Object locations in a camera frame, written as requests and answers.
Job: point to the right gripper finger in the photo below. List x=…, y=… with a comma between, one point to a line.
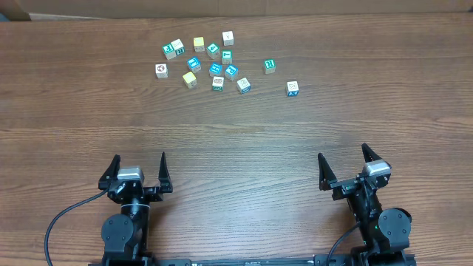
x=326, y=175
x=369, y=154

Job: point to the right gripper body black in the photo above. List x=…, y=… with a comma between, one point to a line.
x=345, y=187

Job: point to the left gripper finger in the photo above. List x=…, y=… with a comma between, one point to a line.
x=164, y=176
x=110, y=174

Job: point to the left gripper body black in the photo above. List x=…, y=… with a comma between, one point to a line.
x=151, y=193

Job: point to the green letter R block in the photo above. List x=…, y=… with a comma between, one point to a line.
x=269, y=66

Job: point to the pretzel picture block blue side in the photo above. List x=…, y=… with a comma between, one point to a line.
x=243, y=85

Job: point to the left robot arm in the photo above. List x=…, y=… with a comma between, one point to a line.
x=125, y=235

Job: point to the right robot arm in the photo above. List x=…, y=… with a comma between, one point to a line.
x=385, y=233

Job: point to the white picture block blue side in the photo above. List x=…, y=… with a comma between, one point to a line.
x=292, y=88

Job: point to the yellow block number 1 side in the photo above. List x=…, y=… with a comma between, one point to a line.
x=190, y=80

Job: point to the soccer ball picture block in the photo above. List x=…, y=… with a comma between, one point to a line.
x=161, y=70

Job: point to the pineapple picture block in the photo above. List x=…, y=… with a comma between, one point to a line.
x=218, y=83

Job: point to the blue letter T block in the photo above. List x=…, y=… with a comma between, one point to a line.
x=194, y=64

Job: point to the blue letter H block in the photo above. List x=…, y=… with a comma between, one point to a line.
x=215, y=69

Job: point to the blue letter P block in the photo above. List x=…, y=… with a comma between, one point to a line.
x=231, y=72

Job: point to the green letter block far left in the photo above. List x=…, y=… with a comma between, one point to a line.
x=169, y=51

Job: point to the white block green number side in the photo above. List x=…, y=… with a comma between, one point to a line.
x=178, y=46

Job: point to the green number 4 block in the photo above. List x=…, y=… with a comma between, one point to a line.
x=213, y=50

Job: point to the green number 7 block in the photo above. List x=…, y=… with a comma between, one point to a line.
x=227, y=57

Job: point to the yellow block top row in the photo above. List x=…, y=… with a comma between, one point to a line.
x=199, y=44

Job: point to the white block M side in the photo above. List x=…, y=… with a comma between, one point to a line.
x=228, y=38

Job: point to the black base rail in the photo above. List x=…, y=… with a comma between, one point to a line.
x=317, y=260

